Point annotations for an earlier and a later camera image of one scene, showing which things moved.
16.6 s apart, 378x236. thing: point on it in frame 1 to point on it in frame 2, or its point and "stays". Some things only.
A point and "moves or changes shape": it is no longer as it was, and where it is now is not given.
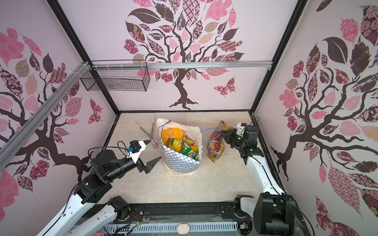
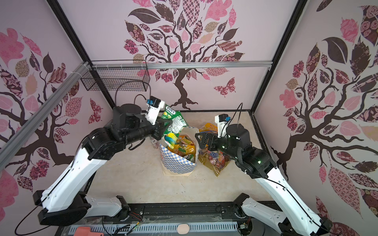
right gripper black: [229, 137] to [213, 137]
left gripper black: [150, 164] to [159, 127]
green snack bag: [187, 151] to [178, 123]
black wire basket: [117, 75] stays
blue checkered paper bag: [176, 163] stays
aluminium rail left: [9, 148] stays
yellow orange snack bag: [172, 138] to [208, 127]
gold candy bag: [216, 146] moves or changes shape
